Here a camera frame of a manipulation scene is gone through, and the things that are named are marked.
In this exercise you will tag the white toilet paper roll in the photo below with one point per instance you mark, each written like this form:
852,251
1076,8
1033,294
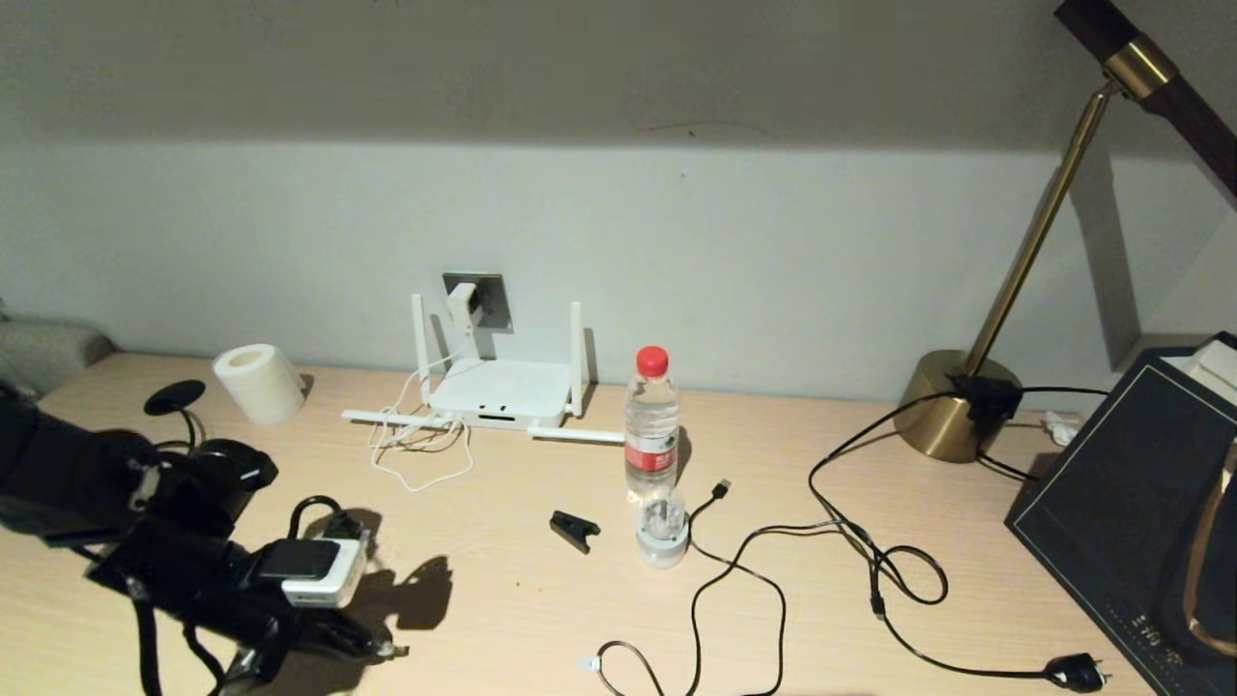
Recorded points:
259,387

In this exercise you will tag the white power adapter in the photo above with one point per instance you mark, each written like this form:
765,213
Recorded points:
464,307

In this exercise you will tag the large black flat box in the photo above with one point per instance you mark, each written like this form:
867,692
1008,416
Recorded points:
1111,512

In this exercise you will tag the brass desk lamp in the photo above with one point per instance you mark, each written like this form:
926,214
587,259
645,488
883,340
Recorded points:
952,430

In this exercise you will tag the black oval desk grommet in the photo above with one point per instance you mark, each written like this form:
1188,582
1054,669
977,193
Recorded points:
175,397

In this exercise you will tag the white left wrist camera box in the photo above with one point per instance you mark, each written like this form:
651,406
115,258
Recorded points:
324,585

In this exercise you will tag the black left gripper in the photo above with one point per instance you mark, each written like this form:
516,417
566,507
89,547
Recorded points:
256,628

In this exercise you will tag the white router with antennas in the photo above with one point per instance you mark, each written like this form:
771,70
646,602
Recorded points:
503,391

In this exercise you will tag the small black plastic clip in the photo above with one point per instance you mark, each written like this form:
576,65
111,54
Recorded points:
572,529

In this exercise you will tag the small white crumpled item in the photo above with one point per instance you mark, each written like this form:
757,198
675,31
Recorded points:
1063,427

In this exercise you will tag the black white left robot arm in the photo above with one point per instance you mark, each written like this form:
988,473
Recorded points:
68,474

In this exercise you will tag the clear bottle with red cap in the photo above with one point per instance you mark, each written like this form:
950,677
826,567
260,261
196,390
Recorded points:
651,425

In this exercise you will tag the white tissue box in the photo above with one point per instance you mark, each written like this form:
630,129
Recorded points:
1216,372

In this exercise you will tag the grey pillow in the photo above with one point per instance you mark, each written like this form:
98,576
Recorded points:
48,348

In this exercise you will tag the grey wall socket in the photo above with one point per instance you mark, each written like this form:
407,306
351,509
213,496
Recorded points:
495,295

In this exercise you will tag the small white round device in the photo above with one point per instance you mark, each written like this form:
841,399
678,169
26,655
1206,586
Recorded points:
662,548

